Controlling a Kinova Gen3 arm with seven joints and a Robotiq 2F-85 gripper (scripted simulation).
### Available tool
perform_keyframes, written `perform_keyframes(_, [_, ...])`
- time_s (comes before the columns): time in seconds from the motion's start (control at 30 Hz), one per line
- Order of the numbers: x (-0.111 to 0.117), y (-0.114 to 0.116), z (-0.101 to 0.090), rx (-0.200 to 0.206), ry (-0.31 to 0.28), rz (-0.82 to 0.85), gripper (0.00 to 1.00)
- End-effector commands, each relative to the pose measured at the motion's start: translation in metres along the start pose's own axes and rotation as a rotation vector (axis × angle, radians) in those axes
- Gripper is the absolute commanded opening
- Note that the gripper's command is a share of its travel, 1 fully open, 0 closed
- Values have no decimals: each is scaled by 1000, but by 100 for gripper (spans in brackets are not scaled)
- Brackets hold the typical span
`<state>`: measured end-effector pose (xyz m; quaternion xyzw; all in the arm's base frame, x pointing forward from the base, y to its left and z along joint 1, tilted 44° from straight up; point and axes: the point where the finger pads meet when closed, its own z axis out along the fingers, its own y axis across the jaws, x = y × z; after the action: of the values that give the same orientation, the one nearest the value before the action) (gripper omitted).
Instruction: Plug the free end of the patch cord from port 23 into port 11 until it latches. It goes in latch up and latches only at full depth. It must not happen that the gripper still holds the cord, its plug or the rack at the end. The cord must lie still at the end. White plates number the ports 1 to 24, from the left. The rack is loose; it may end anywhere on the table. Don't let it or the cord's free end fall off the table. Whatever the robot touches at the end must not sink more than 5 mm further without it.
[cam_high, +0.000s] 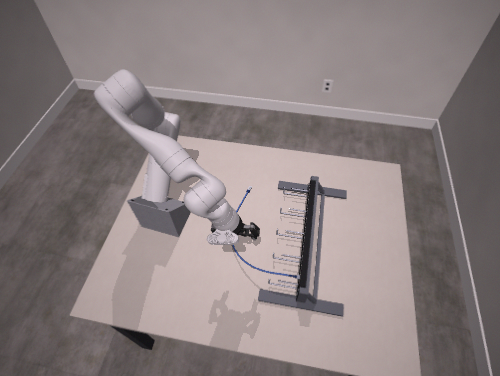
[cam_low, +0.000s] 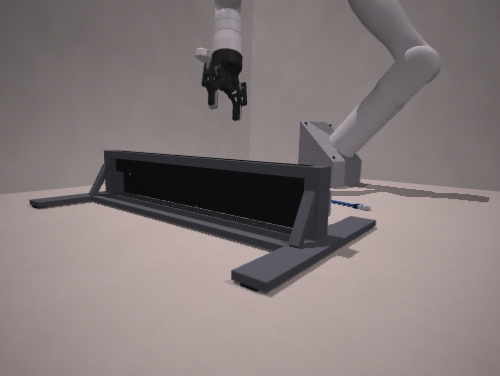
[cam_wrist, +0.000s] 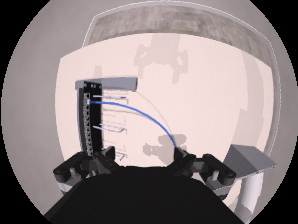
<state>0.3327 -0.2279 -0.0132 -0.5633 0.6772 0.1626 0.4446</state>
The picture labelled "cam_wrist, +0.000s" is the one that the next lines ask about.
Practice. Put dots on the dark grey rack frame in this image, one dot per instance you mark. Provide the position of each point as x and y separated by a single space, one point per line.
89 115

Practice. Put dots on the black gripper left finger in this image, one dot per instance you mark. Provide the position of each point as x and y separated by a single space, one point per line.
77 167

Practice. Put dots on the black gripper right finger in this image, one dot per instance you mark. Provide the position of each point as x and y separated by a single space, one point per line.
215 174

